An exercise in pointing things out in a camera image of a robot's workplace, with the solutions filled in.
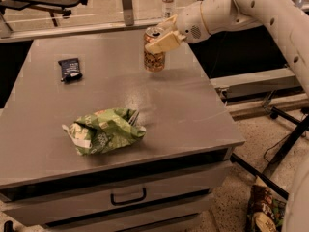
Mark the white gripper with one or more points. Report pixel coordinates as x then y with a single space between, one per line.
190 22

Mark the orange soda can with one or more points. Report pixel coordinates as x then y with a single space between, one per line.
154 61

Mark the green jalapeno chip bag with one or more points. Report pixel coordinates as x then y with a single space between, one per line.
104 131

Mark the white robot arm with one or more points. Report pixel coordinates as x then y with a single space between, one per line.
287 23

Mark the brown chip bag on floor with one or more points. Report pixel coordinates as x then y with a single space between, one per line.
264 212

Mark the clear plastic water bottle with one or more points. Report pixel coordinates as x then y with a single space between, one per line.
167 8

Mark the dark blue snack packet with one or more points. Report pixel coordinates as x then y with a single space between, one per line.
70 70

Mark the grey drawer cabinet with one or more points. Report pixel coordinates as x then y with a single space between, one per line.
183 157

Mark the black tripod leg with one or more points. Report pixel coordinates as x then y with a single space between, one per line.
301 127

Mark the black drawer handle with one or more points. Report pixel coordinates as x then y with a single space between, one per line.
128 196

